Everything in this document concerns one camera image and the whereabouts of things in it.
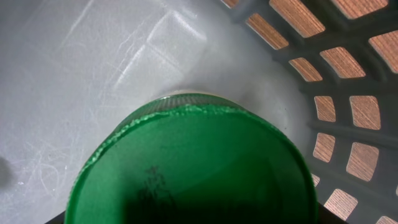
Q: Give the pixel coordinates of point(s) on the green lid jar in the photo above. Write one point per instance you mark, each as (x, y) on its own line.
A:
(194, 158)

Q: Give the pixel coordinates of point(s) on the grey plastic mesh basket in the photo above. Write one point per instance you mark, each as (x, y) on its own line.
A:
(323, 72)

